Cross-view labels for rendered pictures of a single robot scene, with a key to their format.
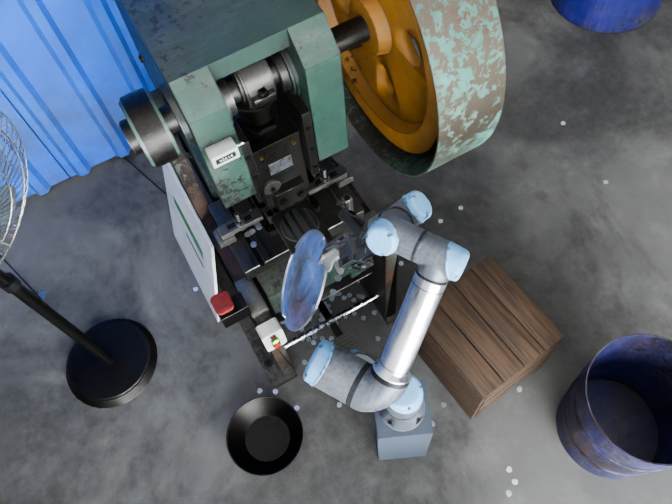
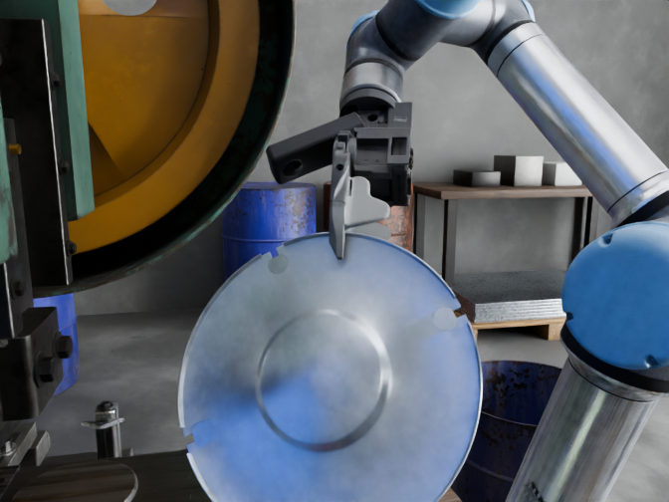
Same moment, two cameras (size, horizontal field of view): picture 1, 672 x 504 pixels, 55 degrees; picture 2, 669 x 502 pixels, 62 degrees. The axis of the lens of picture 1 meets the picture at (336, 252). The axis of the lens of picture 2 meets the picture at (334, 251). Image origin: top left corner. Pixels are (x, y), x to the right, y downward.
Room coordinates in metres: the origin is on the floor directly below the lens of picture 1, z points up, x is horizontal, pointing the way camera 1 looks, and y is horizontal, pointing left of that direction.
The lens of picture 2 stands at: (0.66, 0.58, 1.15)
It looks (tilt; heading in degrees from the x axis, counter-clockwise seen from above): 11 degrees down; 280
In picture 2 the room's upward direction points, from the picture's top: straight up
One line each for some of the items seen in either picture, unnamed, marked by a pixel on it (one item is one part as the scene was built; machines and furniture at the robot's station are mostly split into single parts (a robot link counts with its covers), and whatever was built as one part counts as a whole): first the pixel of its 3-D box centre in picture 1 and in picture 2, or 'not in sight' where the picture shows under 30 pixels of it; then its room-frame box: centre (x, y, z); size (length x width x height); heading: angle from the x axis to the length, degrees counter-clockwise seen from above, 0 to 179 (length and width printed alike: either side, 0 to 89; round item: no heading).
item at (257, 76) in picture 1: (254, 96); not in sight; (1.14, 0.15, 1.27); 0.21 x 0.12 x 0.34; 22
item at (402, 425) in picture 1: (402, 404); not in sight; (0.47, -0.14, 0.50); 0.15 x 0.15 x 0.10
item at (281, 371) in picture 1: (214, 247); not in sight; (1.17, 0.45, 0.45); 0.92 x 0.12 x 0.90; 22
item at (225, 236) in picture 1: (237, 223); not in sight; (1.07, 0.31, 0.76); 0.17 x 0.06 x 0.10; 112
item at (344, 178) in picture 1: (327, 177); (4, 445); (1.20, -0.01, 0.76); 0.17 x 0.06 x 0.10; 112
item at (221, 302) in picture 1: (224, 306); not in sight; (0.80, 0.37, 0.72); 0.07 x 0.06 x 0.08; 22
